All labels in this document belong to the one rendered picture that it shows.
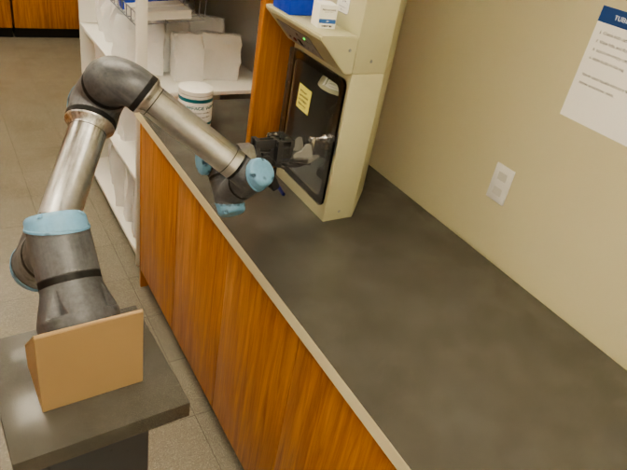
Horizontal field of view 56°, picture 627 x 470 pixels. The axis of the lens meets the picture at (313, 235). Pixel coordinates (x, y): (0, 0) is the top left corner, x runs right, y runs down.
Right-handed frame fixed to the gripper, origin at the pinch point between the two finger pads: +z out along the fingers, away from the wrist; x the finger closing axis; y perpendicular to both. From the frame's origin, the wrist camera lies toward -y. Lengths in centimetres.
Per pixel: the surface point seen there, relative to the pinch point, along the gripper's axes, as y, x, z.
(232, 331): -58, -3, -22
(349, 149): 3.6, -5.4, 9.1
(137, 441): -37, -50, -67
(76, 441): -23, -57, -79
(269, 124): -2.6, 31.9, 2.5
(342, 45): 34.1, -6.6, -0.1
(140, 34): 7, 111, -17
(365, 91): 21.2, -6.1, 10.4
